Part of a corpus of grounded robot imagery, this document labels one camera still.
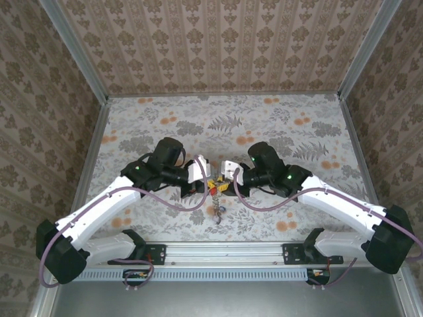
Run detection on metal keyring bundle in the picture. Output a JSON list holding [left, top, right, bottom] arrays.
[[211, 176, 229, 226]]

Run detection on grey metal panel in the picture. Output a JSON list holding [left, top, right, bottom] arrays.
[[49, 279, 412, 317]]

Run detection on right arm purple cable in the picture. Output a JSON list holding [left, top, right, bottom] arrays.
[[233, 167, 423, 291]]

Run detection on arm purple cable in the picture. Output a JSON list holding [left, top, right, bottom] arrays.
[[38, 155, 212, 292], [233, 167, 423, 291]]

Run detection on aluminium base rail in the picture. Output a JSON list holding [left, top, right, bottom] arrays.
[[49, 240, 403, 265]]

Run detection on aluminium table edge rail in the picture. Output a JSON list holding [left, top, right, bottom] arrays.
[[71, 97, 112, 214], [336, 94, 381, 211]]

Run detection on grey slotted cable duct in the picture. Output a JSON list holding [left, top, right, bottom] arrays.
[[79, 267, 310, 282]]

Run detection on small wired circuit board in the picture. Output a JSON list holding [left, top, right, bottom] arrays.
[[306, 267, 331, 285], [122, 269, 150, 287]]

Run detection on aluminium frame post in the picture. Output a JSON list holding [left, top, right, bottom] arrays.
[[336, 0, 403, 100], [38, 0, 110, 104]]

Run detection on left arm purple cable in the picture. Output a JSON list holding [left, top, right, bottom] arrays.
[[38, 155, 212, 292]]

